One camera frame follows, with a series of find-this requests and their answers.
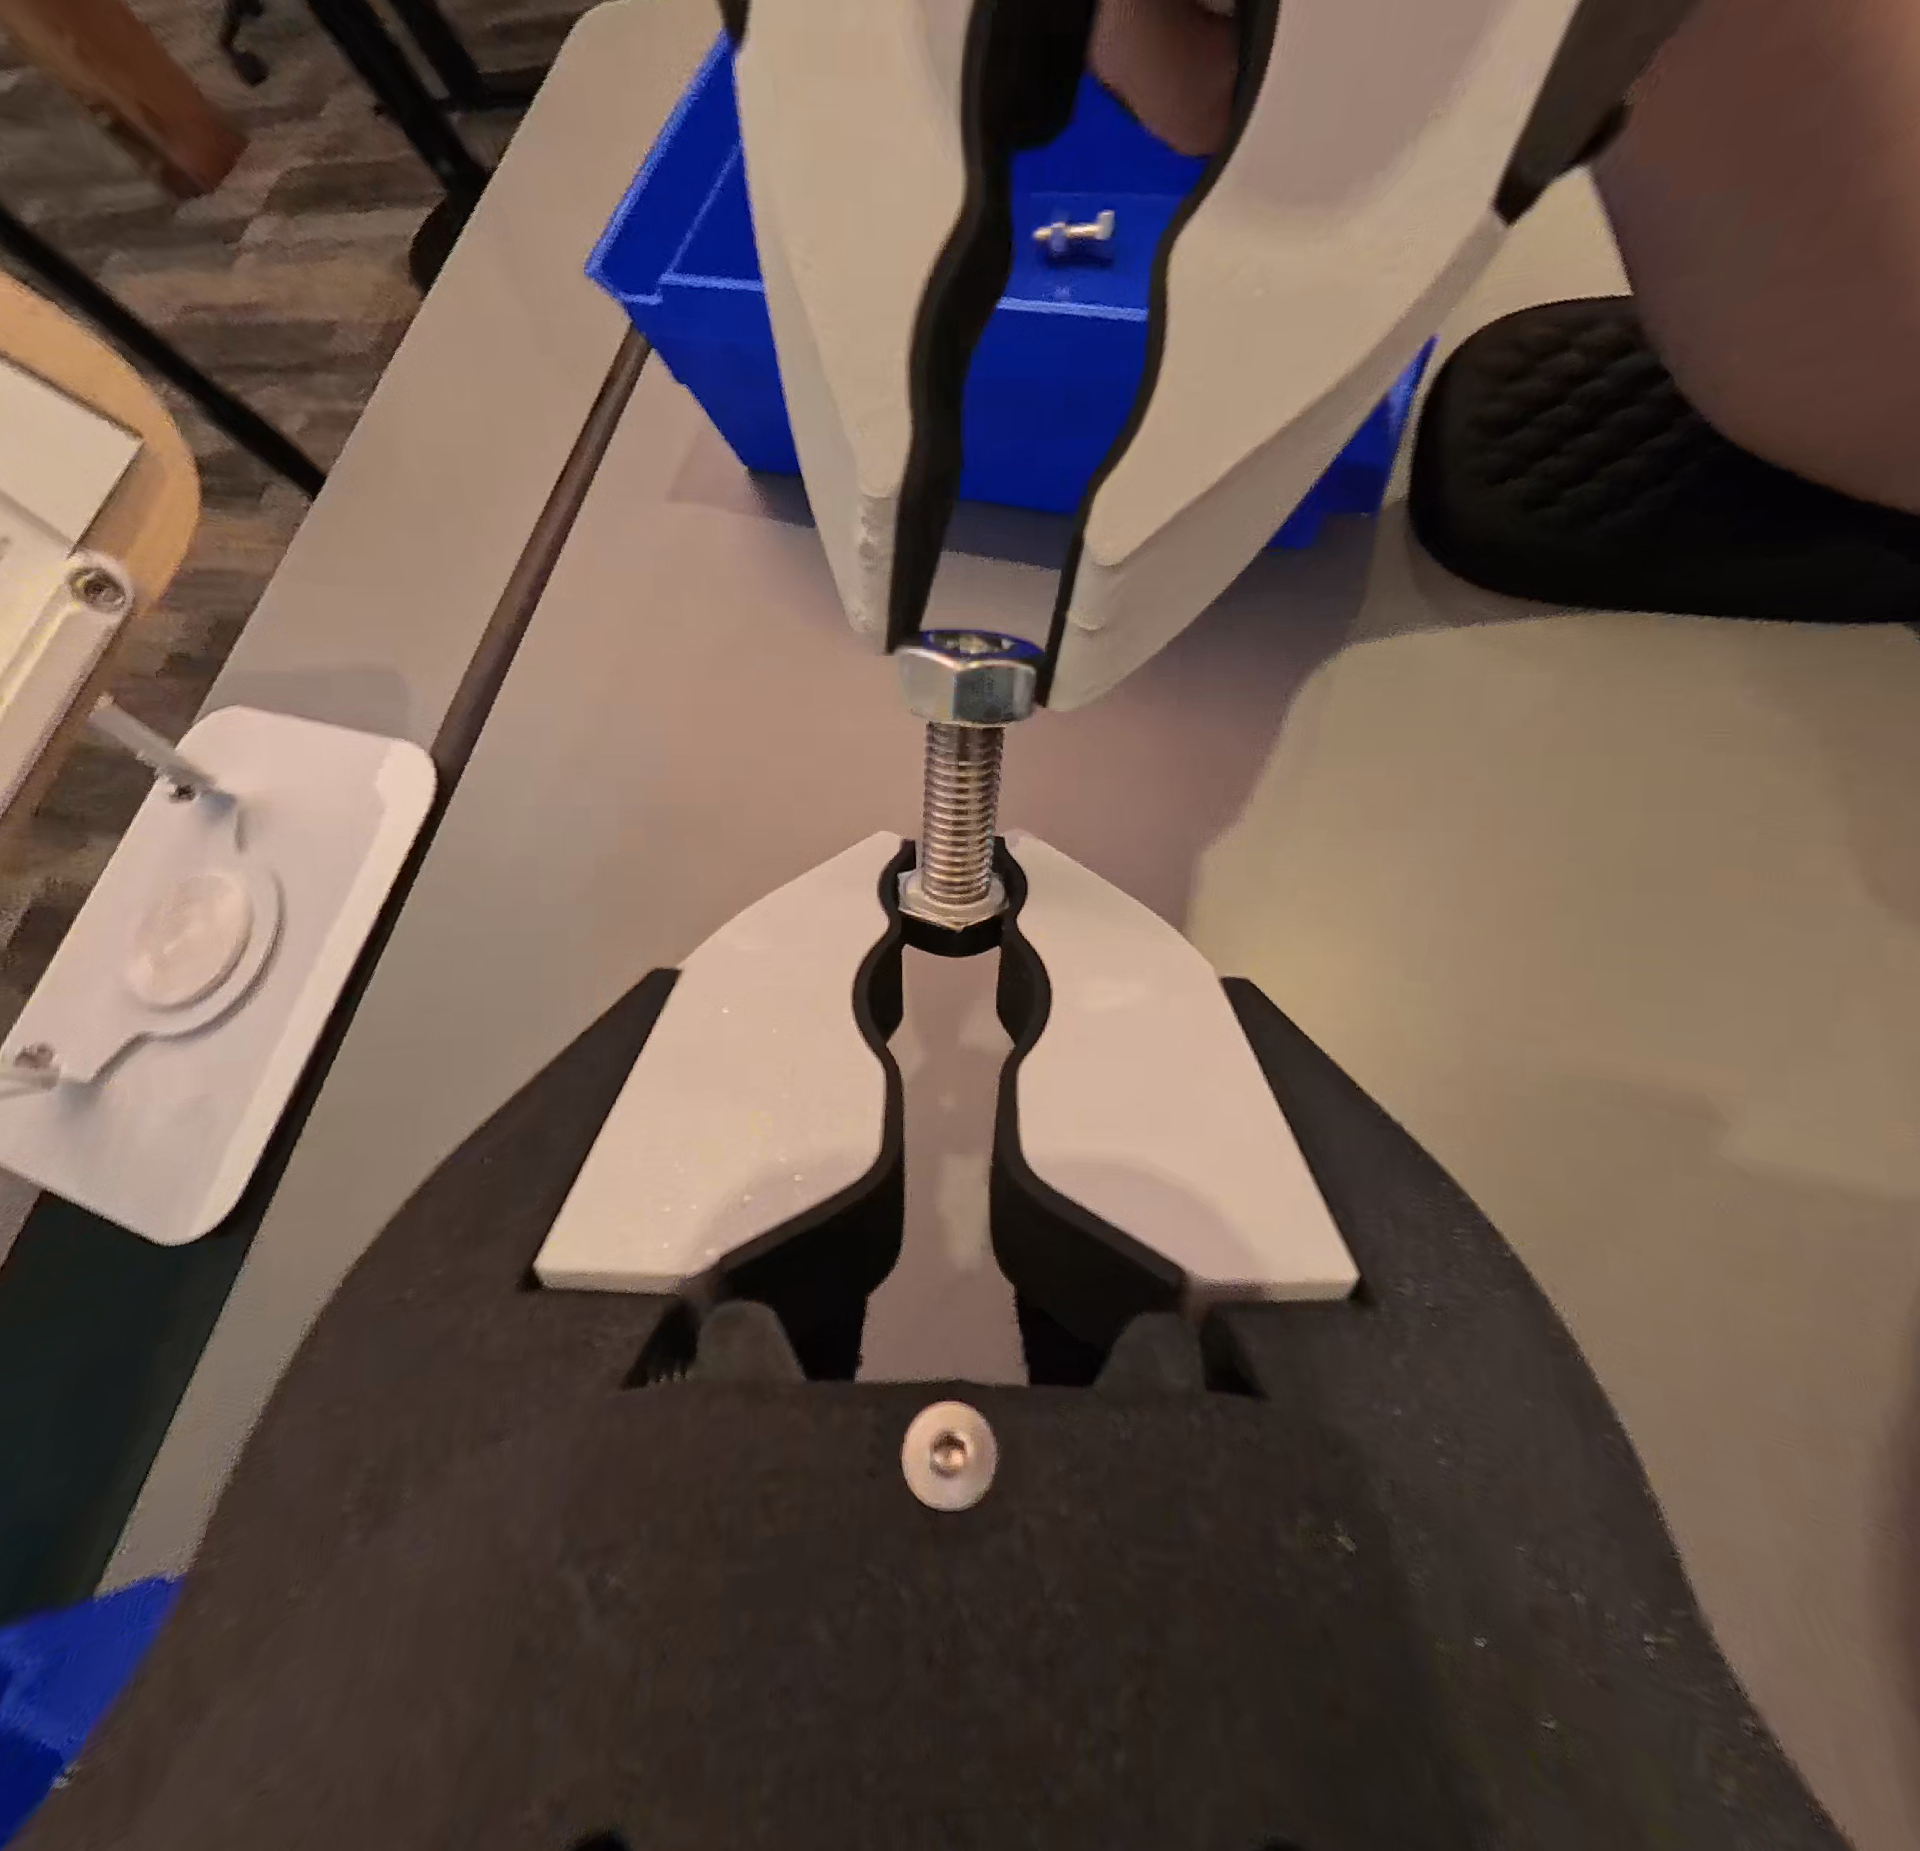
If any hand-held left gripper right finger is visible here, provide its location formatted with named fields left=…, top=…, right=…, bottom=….
left=992, top=829, right=1363, bottom=1383

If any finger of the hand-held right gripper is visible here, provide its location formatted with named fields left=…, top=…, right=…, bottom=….
left=1047, top=0, right=1614, bottom=713
left=742, top=0, right=1103, bottom=648

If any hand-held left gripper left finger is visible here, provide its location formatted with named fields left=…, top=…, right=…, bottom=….
left=531, top=831, right=905, bottom=1383

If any blue plastic parts bin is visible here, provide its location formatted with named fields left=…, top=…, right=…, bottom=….
left=0, top=1574, right=190, bottom=1838
left=583, top=36, right=1435, bottom=556

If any silver hex nut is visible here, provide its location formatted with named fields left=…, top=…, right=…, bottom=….
left=892, top=627, right=1047, bottom=723

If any person's right forearm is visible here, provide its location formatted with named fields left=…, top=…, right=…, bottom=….
left=1588, top=0, right=1920, bottom=508

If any person's right hand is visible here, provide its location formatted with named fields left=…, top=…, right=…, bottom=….
left=1087, top=0, right=1247, bottom=150

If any black framed easel board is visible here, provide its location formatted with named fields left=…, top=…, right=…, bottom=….
left=0, top=0, right=517, bottom=499

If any instruction sheet on stand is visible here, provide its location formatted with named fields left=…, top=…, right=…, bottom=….
left=0, top=269, right=441, bottom=1248

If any wooden pillar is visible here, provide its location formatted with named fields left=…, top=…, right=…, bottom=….
left=0, top=0, right=248, bottom=200

